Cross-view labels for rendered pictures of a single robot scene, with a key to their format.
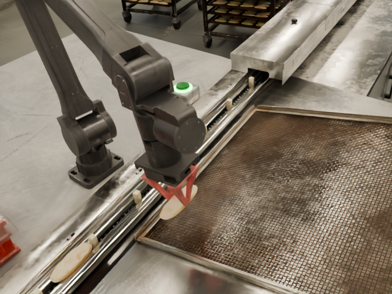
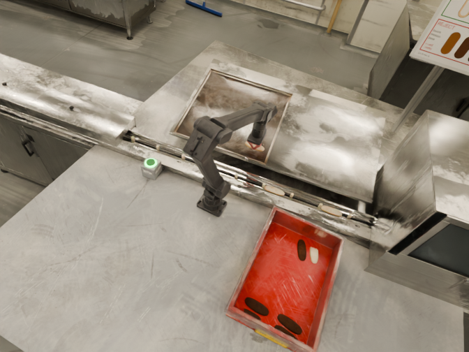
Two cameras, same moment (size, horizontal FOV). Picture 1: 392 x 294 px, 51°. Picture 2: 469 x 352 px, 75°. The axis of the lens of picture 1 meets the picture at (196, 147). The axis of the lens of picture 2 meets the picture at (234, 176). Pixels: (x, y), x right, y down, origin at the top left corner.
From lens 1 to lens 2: 152 cm
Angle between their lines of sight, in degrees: 74
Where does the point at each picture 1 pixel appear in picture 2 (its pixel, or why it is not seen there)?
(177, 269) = (276, 149)
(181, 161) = not seen: hidden behind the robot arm
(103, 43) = (262, 110)
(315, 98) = (144, 119)
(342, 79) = (124, 107)
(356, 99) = (147, 105)
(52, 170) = (214, 228)
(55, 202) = (238, 216)
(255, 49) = (112, 127)
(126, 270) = (278, 165)
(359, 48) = (86, 96)
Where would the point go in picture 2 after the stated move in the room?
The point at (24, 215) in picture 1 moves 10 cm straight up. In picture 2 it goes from (249, 227) to (252, 216)
